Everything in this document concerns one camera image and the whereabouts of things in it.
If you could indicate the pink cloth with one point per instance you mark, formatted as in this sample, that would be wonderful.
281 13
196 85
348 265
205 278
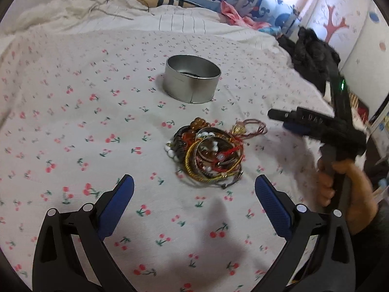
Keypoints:
235 12

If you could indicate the yellow black striped pillow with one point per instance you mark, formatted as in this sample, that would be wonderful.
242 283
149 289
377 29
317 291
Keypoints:
170 1

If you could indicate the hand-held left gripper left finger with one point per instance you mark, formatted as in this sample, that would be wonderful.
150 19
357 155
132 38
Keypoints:
117 206

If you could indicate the round silver metal tin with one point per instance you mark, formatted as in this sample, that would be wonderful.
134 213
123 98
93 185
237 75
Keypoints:
192 78

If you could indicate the person's right hand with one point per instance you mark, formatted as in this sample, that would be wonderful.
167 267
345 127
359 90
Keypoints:
354 194

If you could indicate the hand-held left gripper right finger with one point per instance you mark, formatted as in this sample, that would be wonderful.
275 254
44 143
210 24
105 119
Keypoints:
273 208

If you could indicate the black jacket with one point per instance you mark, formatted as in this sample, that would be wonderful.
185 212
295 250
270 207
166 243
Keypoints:
314 54

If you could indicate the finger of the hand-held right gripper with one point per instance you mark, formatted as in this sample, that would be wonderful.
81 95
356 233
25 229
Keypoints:
291 115
293 127

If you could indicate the white striped quilt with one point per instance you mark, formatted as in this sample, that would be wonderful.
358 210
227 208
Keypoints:
188 21

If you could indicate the cherry print bed sheet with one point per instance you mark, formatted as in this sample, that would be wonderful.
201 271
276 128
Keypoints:
91 127

